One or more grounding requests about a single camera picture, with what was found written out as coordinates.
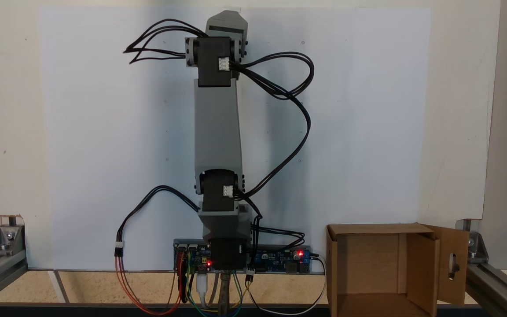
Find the black frame bar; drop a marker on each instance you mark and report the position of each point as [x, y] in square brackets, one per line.
[60, 310]

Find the white paper sheet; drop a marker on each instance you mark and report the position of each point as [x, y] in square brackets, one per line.
[104, 132]

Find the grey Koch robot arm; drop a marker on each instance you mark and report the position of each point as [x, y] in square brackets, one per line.
[217, 127]

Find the metal corner bracket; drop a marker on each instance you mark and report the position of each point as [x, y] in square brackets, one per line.
[5, 240]
[478, 248]

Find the blue power converter board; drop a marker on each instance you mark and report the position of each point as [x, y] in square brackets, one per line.
[280, 259]

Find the blue motor controller board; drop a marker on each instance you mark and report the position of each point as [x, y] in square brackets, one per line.
[192, 257]

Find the brown cardboard box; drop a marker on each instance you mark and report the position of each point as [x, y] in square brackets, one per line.
[368, 264]

